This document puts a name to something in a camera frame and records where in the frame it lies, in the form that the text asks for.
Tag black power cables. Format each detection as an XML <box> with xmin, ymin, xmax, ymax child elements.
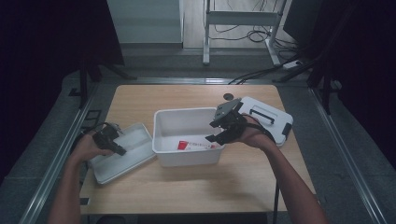
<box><xmin>228</xmin><ymin>64</ymin><xmax>285</xmax><ymax>86</ymax></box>

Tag white power strip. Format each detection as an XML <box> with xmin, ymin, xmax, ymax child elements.
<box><xmin>281</xmin><ymin>59</ymin><xmax>304</xmax><ymax>70</ymax></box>

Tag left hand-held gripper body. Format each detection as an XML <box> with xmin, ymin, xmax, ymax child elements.
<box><xmin>92</xmin><ymin>123</ymin><xmax>123</xmax><ymax>149</ymax></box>

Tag right hand-held gripper cable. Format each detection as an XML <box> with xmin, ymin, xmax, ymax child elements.
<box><xmin>242</xmin><ymin>113</ymin><xmax>280</xmax><ymax>224</ymax></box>

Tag tangle of black floor cables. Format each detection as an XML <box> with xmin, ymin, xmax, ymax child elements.
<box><xmin>207</xmin><ymin>0</ymin><xmax>301</xmax><ymax>54</ymax></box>

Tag person's left hand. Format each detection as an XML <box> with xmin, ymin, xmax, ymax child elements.
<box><xmin>69</xmin><ymin>132</ymin><xmax>115</xmax><ymax>166</ymax></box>

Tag metal floor rail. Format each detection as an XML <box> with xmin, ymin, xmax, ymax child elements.
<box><xmin>307</xmin><ymin>88</ymin><xmax>389</xmax><ymax>224</ymax></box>
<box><xmin>18</xmin><ymin>88</ymin><xmax>98</xmax><ymax>224</ymax></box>

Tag white tray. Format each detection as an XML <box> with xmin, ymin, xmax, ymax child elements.
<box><xmin>87</xmin><ymin>122</ymin><xmax>158</xmax><ymax>186</ymax></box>

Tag white metal stand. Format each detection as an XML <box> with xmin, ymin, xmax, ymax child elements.
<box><xmin>202</xmin><ymin>0</ymin><xmax>283</xmax><ymax>66</ymax></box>

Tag white cabinet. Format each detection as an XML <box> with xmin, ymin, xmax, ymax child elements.
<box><xmin>106</xmin><ymin>0</ymin><xmax>185</xmax><ymax>45</ymax></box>

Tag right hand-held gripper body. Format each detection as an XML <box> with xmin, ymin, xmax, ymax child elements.
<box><xmin>213</xmin><ymin>98</ymin><xmax>250</xmax><ymax>141</ymax></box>

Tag dark monitor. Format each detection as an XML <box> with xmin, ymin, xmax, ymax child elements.
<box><xmin>282</xmin><ymin>0</ymin><xmax>325</xmax><ymax>49</ymax></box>

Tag black slanted stand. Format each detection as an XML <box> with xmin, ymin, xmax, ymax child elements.
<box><xmin>274</xmin><ymin>6</ymin><xmax>345</xmax><ymax>116</ymax></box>

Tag black tripod stand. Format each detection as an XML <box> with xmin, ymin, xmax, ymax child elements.
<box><xmin>68</xmin><ymin>58</ymin><xmax>138</xmax><ymax>110</ymax></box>

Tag red and white packet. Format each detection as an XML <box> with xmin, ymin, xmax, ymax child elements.
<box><xmin>177</xmin><ymin>140</ymin><xmax>220</xmax><ymax>151</ymax></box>

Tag white plastic storage box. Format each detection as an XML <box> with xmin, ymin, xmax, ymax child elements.
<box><xmin>151</xmin><ymin>106</ymin><xmax>226</xmax><ymax>168</ymax></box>

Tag person's right hand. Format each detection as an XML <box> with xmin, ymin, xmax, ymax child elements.
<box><xmin>233</xmin><ymin>116</ymin><xmax>278</xmax><ymax>150</ymax></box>

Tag white lid with black handle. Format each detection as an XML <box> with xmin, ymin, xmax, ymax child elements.
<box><xmin>237</xmin><ymin>95</ymin><xmax>294</xmax><ymax>147</ymax></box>

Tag black floor outlet frame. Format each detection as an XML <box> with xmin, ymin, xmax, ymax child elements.
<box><xmin>80</xmin><ymin>108</ymin><xmax>103</xmax><ymax>131</ymax></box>

